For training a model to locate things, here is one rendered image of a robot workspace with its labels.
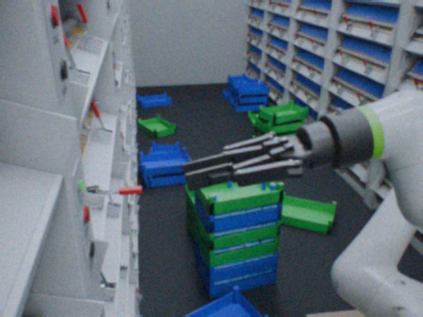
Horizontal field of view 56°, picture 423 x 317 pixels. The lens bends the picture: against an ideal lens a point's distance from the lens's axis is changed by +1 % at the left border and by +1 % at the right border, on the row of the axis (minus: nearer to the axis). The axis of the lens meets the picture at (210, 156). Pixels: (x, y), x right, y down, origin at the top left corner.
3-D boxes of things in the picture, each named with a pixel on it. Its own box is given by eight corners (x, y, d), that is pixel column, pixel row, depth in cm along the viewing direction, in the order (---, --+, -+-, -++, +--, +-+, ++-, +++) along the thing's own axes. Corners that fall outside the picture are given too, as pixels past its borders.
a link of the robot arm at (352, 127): (345, 95, 67) (374, 113, 59) (346, 156, 73) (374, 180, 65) (311, 104, 67) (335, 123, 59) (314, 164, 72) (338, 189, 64)
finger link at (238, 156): (289, 140, 64) (287, 136, 66) (221, 151, 65) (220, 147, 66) (291, 160, 66) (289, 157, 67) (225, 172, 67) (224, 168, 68)
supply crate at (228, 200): (261, 178, 171) (262, 162, 168) (282, 202, 154) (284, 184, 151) (194, 190, 163) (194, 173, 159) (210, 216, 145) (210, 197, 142)
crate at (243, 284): (256, 253, 188) (257, 240, 185) (276, 282, 171) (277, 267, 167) (195, 267, 179) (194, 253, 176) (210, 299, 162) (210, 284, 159)
